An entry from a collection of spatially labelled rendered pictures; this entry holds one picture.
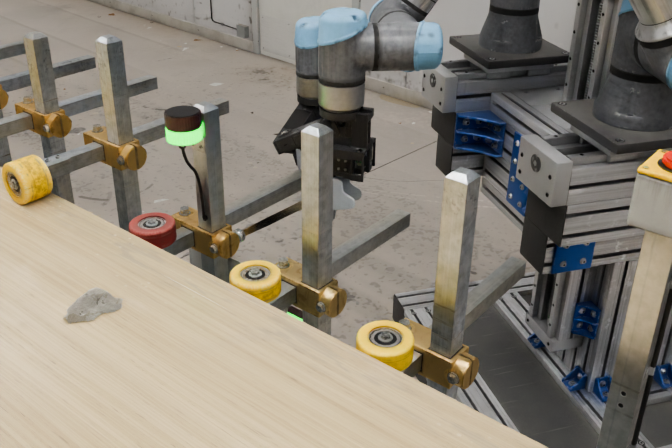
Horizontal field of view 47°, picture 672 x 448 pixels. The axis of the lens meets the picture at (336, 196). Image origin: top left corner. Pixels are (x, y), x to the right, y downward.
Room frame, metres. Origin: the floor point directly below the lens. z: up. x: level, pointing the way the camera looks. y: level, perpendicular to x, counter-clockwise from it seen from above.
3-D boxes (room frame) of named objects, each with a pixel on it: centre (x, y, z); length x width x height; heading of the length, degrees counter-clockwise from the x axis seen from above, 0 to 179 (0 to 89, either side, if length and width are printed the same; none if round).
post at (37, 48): (1.54, 0.62, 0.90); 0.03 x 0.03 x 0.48; 51
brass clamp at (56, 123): (1.55, 0.63, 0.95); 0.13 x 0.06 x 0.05; 51
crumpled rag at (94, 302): (0.93, 0.36, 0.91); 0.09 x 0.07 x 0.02; 135
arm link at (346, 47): (1.18, -0.01, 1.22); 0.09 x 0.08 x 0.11; 96
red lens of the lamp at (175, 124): (1.19, 0.25, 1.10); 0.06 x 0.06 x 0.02
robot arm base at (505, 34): (1.85, -0.42, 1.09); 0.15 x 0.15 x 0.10
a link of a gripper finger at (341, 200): (1.17, -0.01, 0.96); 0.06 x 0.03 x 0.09; 71
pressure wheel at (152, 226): (1.17, 0.32, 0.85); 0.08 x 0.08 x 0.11
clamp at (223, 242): (1.24, 0.24, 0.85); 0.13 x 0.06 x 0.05; 51
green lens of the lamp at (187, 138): (1.19, 0.25, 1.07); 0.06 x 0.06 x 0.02
